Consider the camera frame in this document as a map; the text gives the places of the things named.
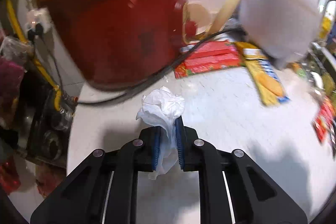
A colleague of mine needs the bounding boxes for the white tissue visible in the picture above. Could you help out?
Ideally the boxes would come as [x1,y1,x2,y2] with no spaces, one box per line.
[136,86,185,180]

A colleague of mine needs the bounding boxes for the yellow gas pipe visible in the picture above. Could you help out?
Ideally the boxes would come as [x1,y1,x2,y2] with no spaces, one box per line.
[5,0,64,112]

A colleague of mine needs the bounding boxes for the yellow blue snack wrapper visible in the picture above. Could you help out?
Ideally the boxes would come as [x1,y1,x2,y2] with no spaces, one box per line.
[235,42,289,106]

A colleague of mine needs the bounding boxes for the red long snack wrapper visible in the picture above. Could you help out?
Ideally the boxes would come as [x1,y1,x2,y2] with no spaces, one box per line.
[174,40,244,79]

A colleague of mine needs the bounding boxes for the red clay cooking pot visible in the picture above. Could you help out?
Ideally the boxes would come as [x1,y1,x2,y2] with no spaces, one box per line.
[36,0,187,90]

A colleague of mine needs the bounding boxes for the white pink electric pot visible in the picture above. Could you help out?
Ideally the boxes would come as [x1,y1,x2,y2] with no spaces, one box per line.
[208,0,321,69]

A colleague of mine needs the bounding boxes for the chrome sink faucet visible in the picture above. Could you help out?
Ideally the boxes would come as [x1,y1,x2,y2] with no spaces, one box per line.
[317,0,335,41]

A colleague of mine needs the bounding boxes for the black power cable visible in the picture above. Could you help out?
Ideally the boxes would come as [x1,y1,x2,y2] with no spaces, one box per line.
[27,25,247,105]

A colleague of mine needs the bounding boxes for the white wall power strip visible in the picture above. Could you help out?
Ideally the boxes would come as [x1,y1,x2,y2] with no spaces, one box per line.
[25,8,52,34]

